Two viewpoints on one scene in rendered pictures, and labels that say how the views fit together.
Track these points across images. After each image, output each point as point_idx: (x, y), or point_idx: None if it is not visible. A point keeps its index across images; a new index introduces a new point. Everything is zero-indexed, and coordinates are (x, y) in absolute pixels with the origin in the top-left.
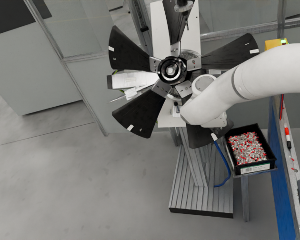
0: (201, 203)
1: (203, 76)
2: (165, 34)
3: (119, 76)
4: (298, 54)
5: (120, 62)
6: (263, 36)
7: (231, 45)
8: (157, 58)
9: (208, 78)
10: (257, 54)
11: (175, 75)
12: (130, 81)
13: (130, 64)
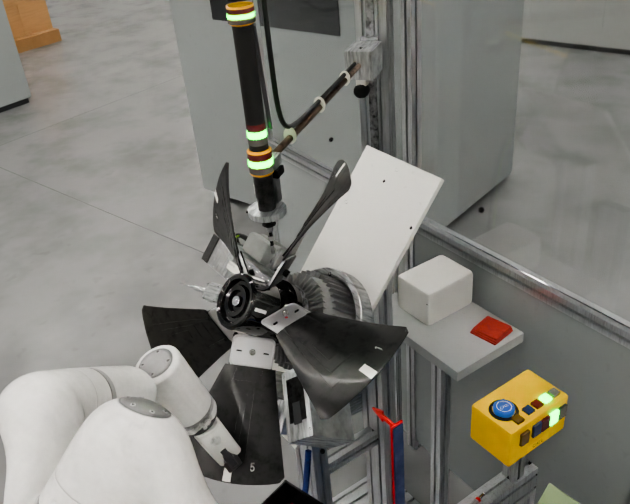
0: None
1: (167, 350)
2: (351, 223)
3: (224, 250)
4: (9, 399)
5: (221, 229)
6: (627, 359)
7: (364, 329)
8: (244, 265)
9: (166, 359)
10: (364, 381)
11: (235, 315)
12: (231, 272)
13: (228, 243)
